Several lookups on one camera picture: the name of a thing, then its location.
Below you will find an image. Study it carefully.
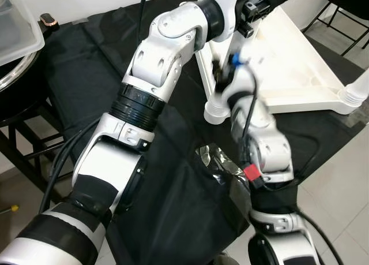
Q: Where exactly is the white plastic table top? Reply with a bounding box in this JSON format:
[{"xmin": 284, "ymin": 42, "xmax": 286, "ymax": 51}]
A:
[{"xmin": 196, "ymin": 5, "xmax": 361, "ymax": 115}]

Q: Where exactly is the black folding chair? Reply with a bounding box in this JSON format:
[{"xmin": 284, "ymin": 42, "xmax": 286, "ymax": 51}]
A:
[{"xmin": 303, "ymin": 0, "xmax": 369, "ymax": 57}]

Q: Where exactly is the clear plastic wrap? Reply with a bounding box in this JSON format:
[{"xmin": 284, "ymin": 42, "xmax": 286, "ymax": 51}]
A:
[{"xmin": 195, "ymin": 143, "xmax": 250, "ymax": 188}]

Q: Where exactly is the grey tape patch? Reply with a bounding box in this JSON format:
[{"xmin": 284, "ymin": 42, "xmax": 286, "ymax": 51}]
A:
[{"xmin": 340, "ymin": 111, "xmax": 369, "ymax": 128}]

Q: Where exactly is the black table cloth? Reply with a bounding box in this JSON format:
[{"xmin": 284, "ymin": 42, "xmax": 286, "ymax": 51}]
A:
[{"xmin": 32, "ymin": 0, "xmax": 369, "ymax": 265}]

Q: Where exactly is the small black copper round object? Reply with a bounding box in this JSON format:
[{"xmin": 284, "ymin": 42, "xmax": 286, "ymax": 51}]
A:
[{"xmin": 39, "ymin": 13, "xmax": 60, "ymax": 28}]

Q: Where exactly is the black glossy round object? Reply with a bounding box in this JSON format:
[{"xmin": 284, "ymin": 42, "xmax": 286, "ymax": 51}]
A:
[{"xmin": 0, "ymin": 50, "xmax": 42, "ymax": 94}]

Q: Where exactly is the black metal stand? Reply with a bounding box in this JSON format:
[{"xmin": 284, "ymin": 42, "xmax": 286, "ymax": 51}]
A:
[{"xmin": 0, "ymin": 86, "xmax": 78, "ymax": 205}]

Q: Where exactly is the clear plastic storage container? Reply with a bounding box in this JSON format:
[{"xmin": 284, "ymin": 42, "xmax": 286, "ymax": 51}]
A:
[{"xmin": 0, "ymin": 0, "xmax": 46, "ymax": 66}]

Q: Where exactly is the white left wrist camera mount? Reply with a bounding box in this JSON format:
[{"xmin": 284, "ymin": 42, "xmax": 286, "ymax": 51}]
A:
[{"xmin": 202, "ymin": 0, "xmax": 254, "ymax": 44}]

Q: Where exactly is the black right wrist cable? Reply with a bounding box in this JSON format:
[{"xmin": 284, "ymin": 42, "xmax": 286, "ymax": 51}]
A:
[{"xmin": 241, "ymin": 74, "xmax": 260, "ymax": 165}]

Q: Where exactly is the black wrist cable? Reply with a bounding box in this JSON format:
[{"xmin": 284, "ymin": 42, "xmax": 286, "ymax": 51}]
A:
[
  {"xmin": 241, "ymin": 74, "xmax": 260, "ymax": 165},
  {"xmin": 137, "ymin": 0, "xmax": 152, "ymax": 43}
]

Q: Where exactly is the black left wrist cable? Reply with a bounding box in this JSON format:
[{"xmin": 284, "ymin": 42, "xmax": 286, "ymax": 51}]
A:
[{"xmin": 137, "ymin": 0, "xmax": 152, "ymax": 43}]

